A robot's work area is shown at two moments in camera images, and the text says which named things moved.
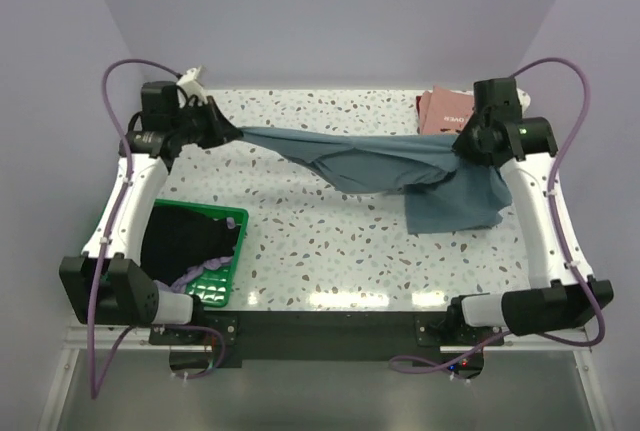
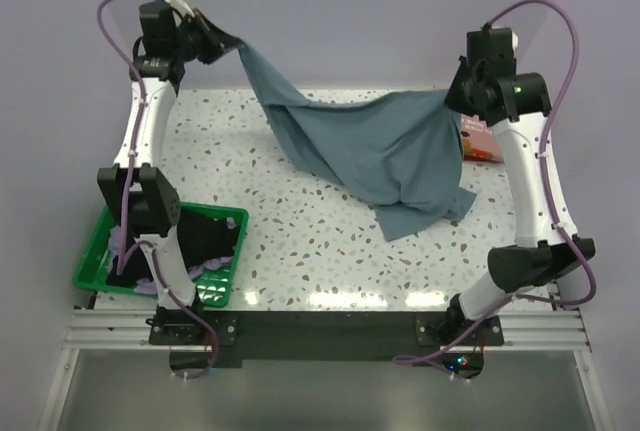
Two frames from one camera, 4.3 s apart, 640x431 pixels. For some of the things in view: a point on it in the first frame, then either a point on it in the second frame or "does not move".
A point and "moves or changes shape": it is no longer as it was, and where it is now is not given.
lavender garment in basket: (180, 284) does not move
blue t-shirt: (443, 192) moves or changes shape
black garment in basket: (174, 240) does not move
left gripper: (222, 129) to (218, 41)
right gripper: (462, 147) to (453, 99)
